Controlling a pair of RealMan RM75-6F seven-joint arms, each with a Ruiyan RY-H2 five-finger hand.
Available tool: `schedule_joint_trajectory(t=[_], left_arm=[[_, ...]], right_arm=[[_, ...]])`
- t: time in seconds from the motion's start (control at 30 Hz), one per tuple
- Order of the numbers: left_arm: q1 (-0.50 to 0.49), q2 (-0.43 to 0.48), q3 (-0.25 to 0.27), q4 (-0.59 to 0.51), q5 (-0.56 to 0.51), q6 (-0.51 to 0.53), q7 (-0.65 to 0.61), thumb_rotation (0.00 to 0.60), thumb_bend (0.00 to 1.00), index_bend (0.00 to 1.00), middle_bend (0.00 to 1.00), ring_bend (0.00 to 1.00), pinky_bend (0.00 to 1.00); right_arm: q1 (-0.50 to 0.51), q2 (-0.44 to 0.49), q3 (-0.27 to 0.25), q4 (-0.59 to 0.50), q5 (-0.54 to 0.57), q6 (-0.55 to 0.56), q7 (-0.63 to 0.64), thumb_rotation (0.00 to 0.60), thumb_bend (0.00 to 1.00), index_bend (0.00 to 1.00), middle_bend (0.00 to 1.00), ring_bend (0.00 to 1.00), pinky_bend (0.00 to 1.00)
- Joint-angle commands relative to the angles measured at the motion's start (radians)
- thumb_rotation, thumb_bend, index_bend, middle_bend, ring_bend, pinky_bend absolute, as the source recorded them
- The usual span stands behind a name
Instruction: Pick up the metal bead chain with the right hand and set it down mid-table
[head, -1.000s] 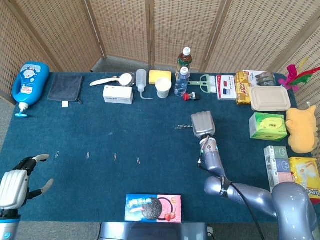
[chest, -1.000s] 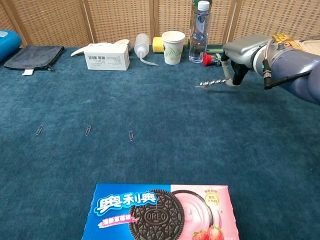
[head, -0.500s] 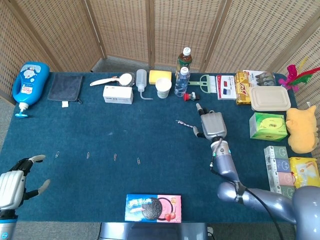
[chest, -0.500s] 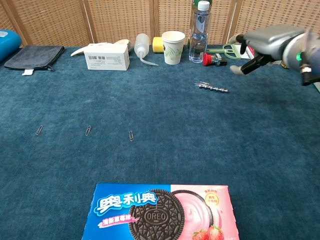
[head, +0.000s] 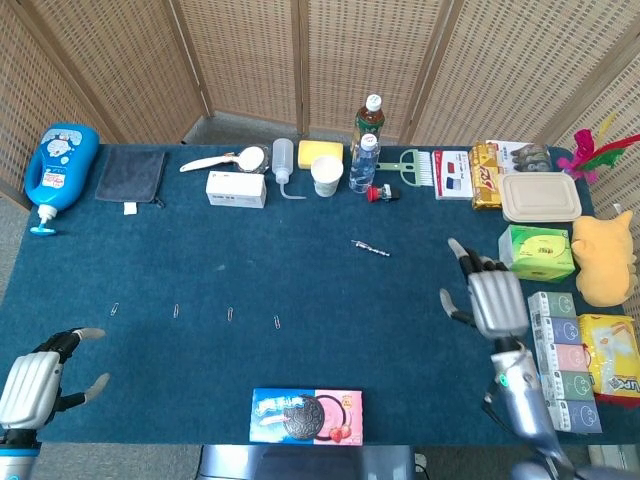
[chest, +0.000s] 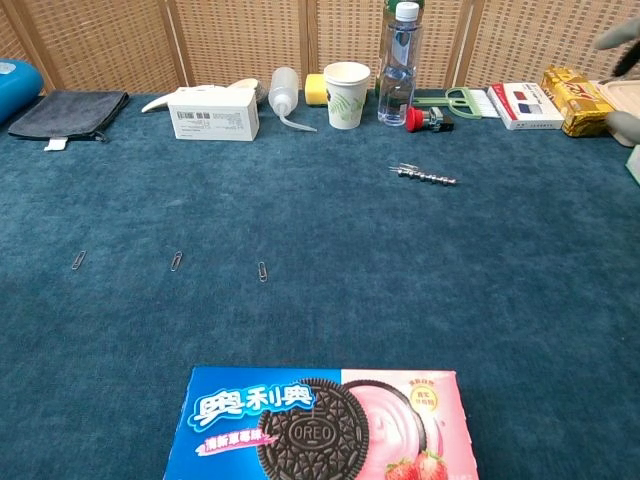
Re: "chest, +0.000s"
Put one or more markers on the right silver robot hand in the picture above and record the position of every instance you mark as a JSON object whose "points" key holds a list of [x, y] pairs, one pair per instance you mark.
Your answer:
{"points": [[620, 32]]}

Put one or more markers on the silver magnetic bead bar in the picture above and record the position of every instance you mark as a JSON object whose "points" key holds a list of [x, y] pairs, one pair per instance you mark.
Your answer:
{"points": [[430, 177]]}

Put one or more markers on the beige lidded food container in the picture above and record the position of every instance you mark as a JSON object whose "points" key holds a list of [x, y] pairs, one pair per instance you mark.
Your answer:
{"points": [[622, 95]]}

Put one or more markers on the yellow snack package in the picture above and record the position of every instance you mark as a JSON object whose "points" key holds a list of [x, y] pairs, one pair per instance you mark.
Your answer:
{"points": [[580, 100]]}

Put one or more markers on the red and white flat box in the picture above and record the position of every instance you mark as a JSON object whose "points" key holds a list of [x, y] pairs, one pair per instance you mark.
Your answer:
{"points": [[525, 107]]}

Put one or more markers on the green hand brush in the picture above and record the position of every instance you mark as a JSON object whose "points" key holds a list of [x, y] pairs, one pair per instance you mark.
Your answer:
{"points": [[462, 102]]}

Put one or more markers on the red emergency stop button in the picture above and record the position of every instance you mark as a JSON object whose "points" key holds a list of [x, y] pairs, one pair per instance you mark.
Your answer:
{"points": [[415, 120]]}

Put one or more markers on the clear water bottle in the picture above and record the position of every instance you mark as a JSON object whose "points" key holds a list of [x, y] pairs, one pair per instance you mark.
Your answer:
{"points": [[399, 75]]}

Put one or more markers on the white paper cup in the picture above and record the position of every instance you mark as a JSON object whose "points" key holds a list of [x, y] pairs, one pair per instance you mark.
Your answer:
{"points": [[346, 100]]}

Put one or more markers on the yellow sponge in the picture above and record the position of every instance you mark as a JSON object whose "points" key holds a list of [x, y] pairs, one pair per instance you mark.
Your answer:
{"points": [[315, 90]]}

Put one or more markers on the translucent squeeze wash bottle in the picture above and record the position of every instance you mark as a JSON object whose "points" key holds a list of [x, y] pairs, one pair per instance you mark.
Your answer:
{"points": [[282, 90]]}

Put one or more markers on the blue carpet table cover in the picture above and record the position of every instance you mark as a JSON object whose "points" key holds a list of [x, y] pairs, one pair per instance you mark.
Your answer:
{"points": [[300, 225]]}

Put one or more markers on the wicker folding screen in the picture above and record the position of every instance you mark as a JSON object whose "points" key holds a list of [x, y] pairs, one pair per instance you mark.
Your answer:
{"points": [[240, 40]]}

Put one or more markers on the white cardboard box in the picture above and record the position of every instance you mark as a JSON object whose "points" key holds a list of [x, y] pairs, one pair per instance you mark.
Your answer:
{"points": [[215, 117]]}

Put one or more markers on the white plastic scoop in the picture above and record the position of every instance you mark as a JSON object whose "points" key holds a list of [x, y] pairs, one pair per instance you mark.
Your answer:
{"points": [[160, 102]]}

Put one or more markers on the Oreo cookie box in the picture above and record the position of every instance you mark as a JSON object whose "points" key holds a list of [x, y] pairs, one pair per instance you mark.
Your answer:
{"points": [[320, 425]]}

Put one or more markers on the grey zipper pouch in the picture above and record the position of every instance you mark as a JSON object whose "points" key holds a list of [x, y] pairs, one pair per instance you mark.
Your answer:
{"points": [[70, 115]]}

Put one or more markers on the blue cartoon detergent bottle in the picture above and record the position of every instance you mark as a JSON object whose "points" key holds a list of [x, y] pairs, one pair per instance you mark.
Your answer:
{"points": [[15, 87]]}

